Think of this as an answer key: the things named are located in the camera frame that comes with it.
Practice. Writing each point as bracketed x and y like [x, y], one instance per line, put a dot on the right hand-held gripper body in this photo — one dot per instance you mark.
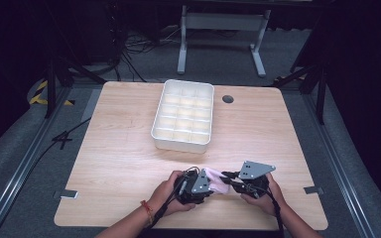
[254, 172]

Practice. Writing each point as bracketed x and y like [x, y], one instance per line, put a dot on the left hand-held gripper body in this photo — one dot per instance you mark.
[199, 183]

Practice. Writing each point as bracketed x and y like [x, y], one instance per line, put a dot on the pink sock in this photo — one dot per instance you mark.
[219, 181]

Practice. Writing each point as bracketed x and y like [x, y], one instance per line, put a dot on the white divided storage box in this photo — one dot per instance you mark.
[182, 116]

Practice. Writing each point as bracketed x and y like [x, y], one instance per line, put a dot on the person's right hand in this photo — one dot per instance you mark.
[268, 201]

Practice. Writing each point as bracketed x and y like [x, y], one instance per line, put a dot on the person's left hand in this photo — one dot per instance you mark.
[165, 195]

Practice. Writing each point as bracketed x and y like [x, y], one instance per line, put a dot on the grey tape piece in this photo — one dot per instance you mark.
[313, 190]
[66, 194]

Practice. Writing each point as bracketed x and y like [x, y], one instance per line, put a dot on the dark round table grommet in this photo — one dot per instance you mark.
[228, 99]

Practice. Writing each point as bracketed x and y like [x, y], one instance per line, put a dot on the black tripod stand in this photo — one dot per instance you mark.
[50, 89]
[320, 95]

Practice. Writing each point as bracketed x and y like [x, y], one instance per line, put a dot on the yellow black hazard tape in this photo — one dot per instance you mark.
[36, 97]

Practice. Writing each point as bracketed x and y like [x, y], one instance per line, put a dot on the aluminium floor rail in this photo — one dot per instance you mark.
[20, 172]
[337, 165]

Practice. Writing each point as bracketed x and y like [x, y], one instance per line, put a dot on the grey metal desk frame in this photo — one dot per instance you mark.
[191, 22]

